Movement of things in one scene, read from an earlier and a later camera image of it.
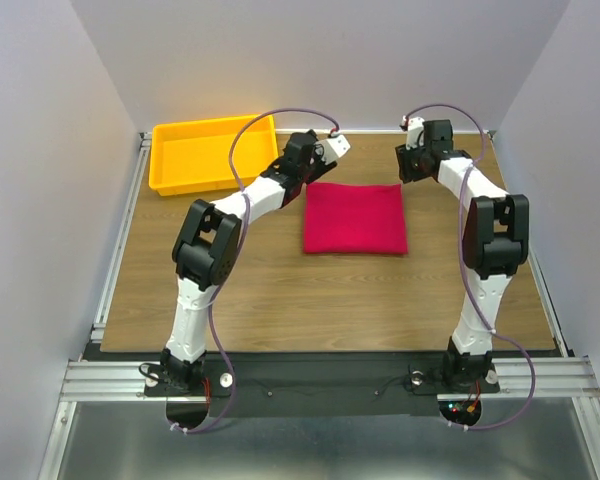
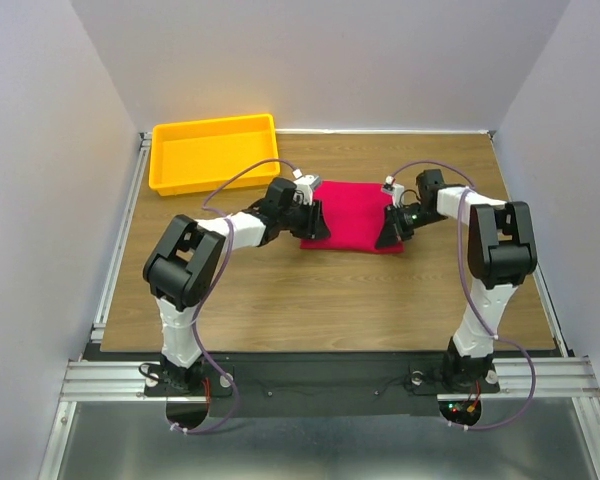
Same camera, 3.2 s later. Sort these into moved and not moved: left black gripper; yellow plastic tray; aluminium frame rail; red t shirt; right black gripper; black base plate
Moved: left black gripper; right black gripper
Not moved: black base plate; aluminium frame rail; red t shirt; yellow plastic tray
